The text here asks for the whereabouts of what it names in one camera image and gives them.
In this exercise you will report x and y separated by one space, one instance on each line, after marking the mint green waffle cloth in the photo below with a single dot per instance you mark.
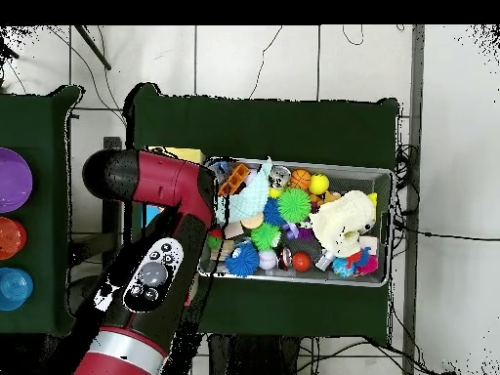
250 201

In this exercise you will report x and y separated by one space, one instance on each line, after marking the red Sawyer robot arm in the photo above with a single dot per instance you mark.
156 183

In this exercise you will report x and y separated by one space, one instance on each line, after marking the wooden three-hole box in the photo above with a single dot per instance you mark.
187 154

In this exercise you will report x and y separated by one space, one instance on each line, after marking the clear mesh bin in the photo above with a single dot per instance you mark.
383 187

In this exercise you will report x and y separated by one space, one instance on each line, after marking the round wooden disc toy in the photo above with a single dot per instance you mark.
251 221

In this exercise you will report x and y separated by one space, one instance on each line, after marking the silver drink can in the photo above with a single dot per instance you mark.
280 176

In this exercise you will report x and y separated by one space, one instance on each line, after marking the green spiky ball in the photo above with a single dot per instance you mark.
294 205

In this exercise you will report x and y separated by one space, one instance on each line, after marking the large blue spiky ball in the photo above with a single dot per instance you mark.
242 260

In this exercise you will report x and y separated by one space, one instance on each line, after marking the small orange basketball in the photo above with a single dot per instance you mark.
300 179

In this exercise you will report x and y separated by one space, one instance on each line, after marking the yellow ball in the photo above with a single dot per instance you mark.
319 184

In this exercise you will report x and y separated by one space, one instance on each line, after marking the red-orange ball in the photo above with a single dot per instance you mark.
301 262

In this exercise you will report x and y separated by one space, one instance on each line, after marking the cream waffle cloth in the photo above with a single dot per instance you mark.
344 219

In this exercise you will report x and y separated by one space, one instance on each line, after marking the black panel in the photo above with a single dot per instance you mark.
112 143

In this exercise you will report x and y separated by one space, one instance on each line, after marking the green side table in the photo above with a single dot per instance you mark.
47 125

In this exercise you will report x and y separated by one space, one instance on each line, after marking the black rod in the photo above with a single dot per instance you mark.
94 48

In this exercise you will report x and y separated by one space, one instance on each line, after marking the purple bowl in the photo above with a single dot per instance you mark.
12 180

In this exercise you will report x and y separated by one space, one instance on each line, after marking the red bowl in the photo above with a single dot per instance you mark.
9 238

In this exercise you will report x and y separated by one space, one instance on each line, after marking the blue bowl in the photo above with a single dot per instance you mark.
14 289

